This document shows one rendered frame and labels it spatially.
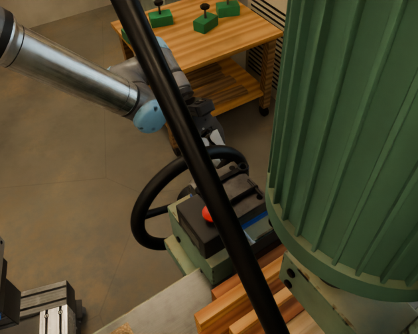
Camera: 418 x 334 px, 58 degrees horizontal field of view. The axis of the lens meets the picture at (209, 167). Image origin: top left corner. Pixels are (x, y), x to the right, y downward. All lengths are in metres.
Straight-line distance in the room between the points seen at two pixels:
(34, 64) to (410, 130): 0.61
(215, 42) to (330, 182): 1.63
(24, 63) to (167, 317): 0.46
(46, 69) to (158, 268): 1.12
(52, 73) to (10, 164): 1.58
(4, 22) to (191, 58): 1.15
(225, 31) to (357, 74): 1.74
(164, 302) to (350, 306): 0.29
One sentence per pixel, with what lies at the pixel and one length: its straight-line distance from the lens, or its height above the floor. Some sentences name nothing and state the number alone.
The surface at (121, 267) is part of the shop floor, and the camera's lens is 1.69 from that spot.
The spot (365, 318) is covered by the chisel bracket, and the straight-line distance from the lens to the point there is 0.44.
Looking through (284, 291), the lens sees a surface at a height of 0.96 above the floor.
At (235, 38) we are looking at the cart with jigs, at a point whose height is 0.53.
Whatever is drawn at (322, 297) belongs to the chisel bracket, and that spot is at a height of 1.07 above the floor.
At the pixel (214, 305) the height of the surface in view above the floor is 0.98.
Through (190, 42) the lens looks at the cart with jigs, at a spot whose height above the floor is 0.53.
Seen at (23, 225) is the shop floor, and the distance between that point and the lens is 1.97.
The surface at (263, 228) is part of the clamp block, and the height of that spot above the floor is 0.96.
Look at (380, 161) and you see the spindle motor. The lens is 0.19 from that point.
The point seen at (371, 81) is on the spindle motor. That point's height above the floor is 1.37.
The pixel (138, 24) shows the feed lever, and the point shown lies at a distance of 0.21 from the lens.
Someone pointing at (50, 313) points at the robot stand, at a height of 0.23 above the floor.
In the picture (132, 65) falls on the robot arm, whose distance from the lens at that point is 0.94.
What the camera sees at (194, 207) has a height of 1.01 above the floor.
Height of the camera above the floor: 1.47
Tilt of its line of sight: 49 degrees down
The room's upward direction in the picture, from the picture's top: 4 degrees counter-clockwise
